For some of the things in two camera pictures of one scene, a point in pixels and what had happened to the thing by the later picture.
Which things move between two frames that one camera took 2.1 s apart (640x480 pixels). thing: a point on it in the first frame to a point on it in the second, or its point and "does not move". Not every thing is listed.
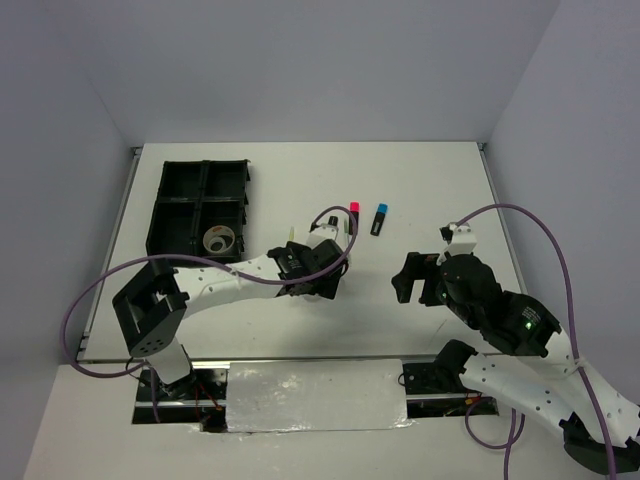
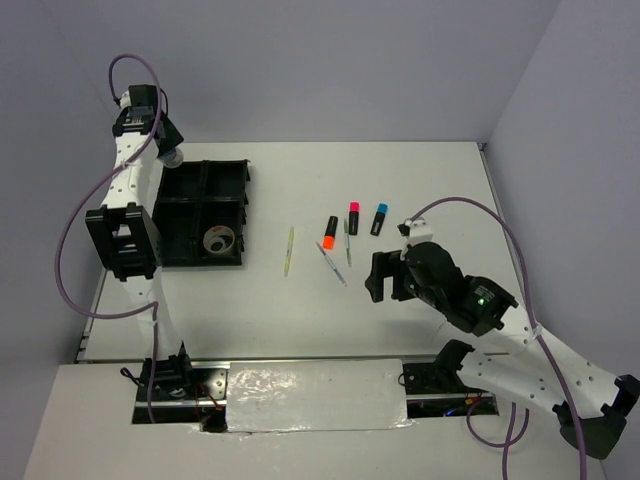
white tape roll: [218, 239] does not move
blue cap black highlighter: [379, 219] does not move
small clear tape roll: [217, 245] does not move
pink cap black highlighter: [355, 209] does not move
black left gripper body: [325, 286] to [173, 135]
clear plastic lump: [313, 298] to [172, 159]
